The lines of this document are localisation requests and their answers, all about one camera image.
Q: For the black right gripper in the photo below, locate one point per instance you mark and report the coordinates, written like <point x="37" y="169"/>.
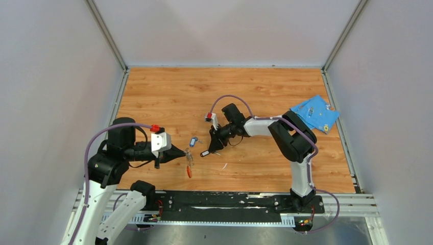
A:
<point x="216" y="144"/>

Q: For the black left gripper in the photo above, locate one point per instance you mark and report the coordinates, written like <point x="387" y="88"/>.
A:
<point x="168" y="155"/>

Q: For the keyring holder with red handle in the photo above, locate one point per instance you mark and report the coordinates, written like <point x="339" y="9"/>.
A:
<point x="190" y="162"/>

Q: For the blue tag key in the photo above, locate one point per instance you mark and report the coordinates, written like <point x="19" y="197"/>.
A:
<point x="194" y="141"/>

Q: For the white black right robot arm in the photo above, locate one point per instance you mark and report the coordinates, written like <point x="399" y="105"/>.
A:
<point x="293" y="137"/>

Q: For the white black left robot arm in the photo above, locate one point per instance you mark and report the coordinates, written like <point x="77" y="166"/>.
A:
<point x="107" y="158"/>

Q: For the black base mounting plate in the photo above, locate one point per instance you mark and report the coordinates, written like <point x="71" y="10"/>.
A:
<point x="227" y="207"/>

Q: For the blue patterned cloth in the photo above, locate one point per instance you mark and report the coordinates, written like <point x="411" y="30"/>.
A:
<point x="316" y="113"/>

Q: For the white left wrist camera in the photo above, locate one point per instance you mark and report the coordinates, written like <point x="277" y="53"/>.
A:
<point x="160" y="142"/>

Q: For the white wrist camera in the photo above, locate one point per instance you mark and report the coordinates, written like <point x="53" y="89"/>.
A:
<point x="160" y="142"/>
<point x="212" y="118"/>

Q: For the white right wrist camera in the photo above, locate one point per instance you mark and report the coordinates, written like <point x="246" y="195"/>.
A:
<point x="212" y="118"/>

